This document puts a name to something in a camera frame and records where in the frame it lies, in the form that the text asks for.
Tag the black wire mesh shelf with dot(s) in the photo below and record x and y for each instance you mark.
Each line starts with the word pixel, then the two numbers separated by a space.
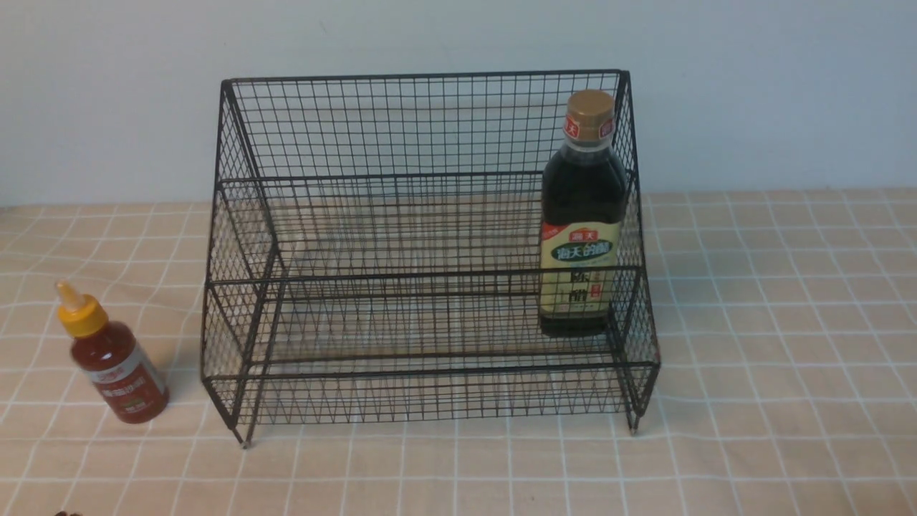
pixel 375 246

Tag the beige checkered tablecloth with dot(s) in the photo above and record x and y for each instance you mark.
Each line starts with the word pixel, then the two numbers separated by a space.
pixel 787 328

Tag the red ketchup bottle yellow cap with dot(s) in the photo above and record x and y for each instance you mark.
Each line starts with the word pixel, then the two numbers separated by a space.
pixel 112 359

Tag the dark vinegar bottle gold cap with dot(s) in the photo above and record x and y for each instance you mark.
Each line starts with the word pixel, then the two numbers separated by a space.
pixel 584 199

